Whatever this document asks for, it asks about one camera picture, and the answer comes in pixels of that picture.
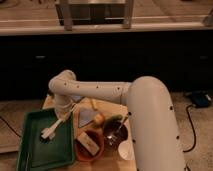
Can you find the white plastic cup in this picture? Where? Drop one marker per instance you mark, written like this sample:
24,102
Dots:
124,150

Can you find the green cucumber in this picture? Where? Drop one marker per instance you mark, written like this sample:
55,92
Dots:
115,117

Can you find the small apple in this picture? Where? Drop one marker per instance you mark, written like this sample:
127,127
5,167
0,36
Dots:
99,119

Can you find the blue object on floor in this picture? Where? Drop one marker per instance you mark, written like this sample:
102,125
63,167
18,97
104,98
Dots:
201,100

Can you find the metal table frame background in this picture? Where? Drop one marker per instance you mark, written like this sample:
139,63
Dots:
94,12

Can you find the white dish brush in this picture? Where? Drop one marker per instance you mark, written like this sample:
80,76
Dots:
47,133

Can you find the metal spoon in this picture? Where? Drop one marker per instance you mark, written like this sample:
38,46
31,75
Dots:
112,137

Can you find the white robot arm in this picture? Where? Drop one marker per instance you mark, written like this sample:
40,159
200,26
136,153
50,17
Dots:
154,129

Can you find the orange terracotta bowl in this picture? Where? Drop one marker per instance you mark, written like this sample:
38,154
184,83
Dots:
82,154

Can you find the wooden block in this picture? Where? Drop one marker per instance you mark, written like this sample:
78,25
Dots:
90,145

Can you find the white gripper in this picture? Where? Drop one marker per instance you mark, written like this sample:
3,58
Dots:
63,111

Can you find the grey triangular block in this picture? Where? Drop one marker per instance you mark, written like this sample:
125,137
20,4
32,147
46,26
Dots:
85,116

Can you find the yellow banana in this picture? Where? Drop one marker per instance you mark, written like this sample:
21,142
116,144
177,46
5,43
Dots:
93,104

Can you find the green plastic tray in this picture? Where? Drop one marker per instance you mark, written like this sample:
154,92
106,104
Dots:
36,154

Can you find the dark brown bowl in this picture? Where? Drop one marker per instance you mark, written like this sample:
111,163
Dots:
109,127

